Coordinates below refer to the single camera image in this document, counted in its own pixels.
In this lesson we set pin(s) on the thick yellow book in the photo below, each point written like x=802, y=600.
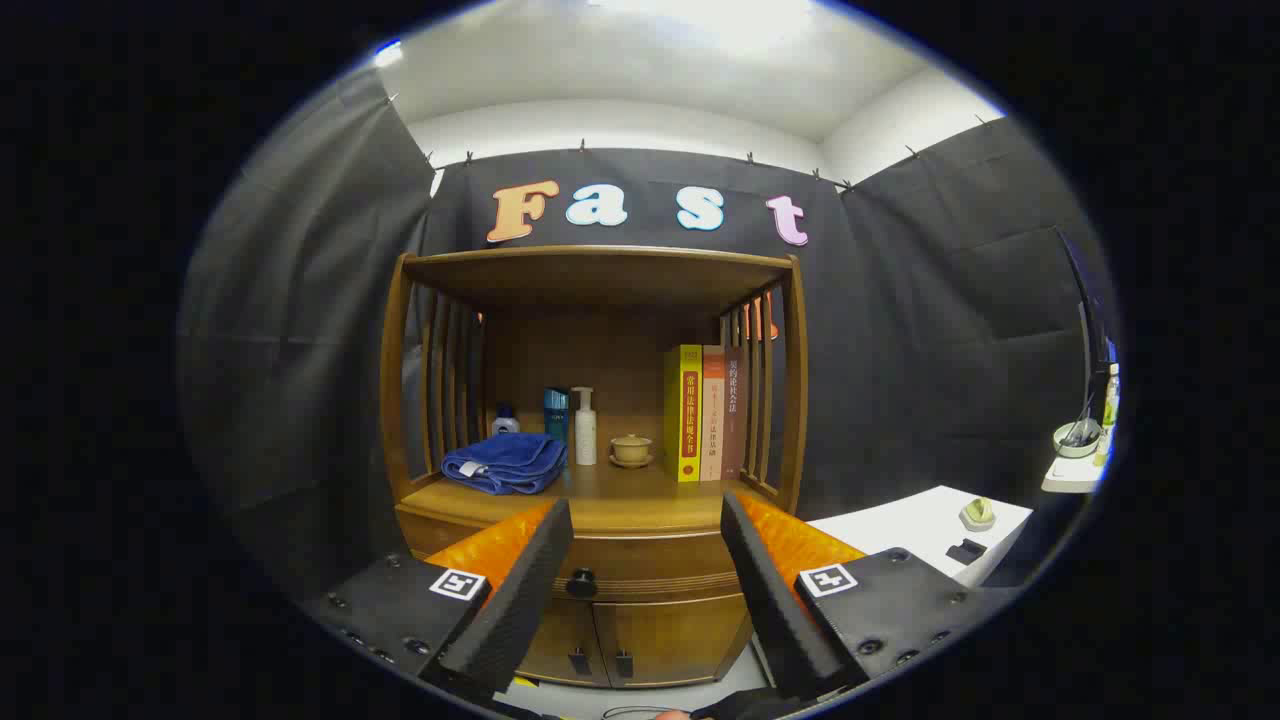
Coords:
x=682, y=415

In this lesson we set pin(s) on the narrow wooden cabinet door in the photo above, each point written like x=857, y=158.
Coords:
x=560, y=640

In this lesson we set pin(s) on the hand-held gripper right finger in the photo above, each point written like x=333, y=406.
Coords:
x=775, y=590

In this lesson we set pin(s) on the white wall shelf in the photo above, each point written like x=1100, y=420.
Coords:
x=1072, y=475

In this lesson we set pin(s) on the teal blue bottle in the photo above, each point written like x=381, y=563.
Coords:
x=556, y=412

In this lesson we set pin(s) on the white pump bottle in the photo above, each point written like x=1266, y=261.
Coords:
x=585, y=435

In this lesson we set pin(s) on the wooden drawer with black knob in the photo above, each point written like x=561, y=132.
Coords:
x=640, y=562

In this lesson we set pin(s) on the small white blue-capped bottle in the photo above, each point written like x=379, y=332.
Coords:
x=505, y=422

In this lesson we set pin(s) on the beige lidded teacup with saucer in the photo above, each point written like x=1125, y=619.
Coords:
x=631, y=450

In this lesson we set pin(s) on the white table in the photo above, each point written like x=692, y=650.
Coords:
x=900, y=525

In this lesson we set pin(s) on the wooden cabinet with slatted frame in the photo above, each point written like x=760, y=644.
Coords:
x=600, y=280

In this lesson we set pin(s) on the wide wooden cabinet door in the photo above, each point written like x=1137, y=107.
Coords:
x=680, y=635

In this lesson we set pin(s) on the orange and white book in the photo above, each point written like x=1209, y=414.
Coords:
x=712, y=415

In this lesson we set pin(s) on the folded blue towel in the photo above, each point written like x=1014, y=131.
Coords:
x=505, y=462

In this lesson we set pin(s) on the brown book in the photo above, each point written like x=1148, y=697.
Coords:
x=734, y=410

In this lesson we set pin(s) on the small flat black object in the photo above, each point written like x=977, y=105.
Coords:
x=966, y=552

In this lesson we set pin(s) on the small pale green object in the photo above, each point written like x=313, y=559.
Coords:
x=978, y=514

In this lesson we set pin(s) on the wooden countertop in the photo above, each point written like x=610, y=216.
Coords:
x=620, y=492

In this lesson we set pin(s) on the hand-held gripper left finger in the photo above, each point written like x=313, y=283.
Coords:
x=520, y=590

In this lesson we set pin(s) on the white bowl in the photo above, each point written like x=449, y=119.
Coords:
x=1075, y=445

